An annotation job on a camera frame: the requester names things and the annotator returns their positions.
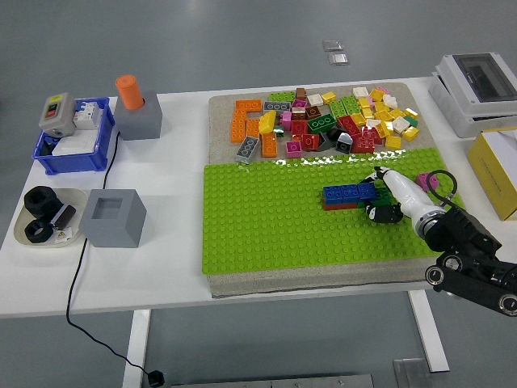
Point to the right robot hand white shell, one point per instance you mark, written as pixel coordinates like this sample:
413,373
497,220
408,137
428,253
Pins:
408,194

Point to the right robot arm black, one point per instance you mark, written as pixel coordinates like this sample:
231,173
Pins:
460,230

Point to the pink toy brick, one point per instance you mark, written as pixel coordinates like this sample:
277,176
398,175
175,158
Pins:
424,181
370,101
286,120
383,89

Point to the large red toy brick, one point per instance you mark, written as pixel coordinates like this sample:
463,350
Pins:
362,144

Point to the long blue toy brick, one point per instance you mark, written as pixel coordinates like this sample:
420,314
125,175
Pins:
340,192

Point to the red brick under blue brick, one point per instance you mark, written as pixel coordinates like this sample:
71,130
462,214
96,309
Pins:
339,206

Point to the white toy brick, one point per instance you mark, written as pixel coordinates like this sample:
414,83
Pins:
400,124
360,92
390,101
314,99

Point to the black and silver toy brick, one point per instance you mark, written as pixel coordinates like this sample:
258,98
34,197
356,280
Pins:
344,142

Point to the light green toy brick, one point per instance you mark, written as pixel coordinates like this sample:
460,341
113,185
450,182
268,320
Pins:
282,96
351,104
337,109

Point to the dark brown toy brick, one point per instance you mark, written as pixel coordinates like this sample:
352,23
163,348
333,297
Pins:
313,112

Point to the orange toy brick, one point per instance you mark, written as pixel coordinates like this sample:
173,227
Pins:
269,146
248,105
238,127
253,128

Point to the green studded baseplate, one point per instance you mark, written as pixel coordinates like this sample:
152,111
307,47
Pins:
262,222

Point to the grey toy brick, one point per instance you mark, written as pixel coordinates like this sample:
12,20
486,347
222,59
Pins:
247,148
276,106

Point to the yellow sloped toy brick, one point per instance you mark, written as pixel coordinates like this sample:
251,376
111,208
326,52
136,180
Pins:
266,123

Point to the yellow cardboard box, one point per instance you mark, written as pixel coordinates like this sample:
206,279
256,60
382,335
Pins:
494,178

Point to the white electrical distribution box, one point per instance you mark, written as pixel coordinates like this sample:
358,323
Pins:
456,105

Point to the white table leg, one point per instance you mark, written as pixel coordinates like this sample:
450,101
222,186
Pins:
429,331
136,347

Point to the metal floor outlet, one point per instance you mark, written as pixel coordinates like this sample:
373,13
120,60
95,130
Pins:
338,59
333,45

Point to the grey metal floor plate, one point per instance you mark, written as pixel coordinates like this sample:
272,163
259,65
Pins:
412,374

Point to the grey metal base strip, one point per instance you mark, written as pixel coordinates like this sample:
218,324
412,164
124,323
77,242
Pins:
274,381

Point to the grey block with round hole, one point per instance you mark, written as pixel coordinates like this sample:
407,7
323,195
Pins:
139,123

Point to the orange cylinder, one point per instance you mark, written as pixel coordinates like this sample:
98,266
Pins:
129,92

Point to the grey cube with square recess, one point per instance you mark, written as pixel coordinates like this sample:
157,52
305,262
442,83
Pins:
111,230

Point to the black plug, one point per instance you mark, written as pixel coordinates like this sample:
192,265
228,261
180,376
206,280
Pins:
155,378

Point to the beige tray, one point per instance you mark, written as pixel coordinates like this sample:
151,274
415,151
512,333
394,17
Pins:
78,202

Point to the white circuit breaker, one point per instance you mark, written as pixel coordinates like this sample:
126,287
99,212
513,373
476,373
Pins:
85,116

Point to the white flat box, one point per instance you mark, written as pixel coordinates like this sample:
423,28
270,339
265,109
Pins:
76,145

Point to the blue plastic bin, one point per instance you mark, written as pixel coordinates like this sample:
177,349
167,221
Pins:
72,161

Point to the dark brown roller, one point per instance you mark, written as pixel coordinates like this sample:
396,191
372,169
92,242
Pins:
64,216

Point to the white warning label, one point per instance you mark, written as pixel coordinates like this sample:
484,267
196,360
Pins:
62,236

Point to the large black hex nut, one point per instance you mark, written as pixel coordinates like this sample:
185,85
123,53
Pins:
40,199

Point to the small black hex nut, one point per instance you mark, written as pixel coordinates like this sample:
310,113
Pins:
38,232

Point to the grey push-button switch box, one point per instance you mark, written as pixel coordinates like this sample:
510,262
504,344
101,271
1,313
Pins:
56,115

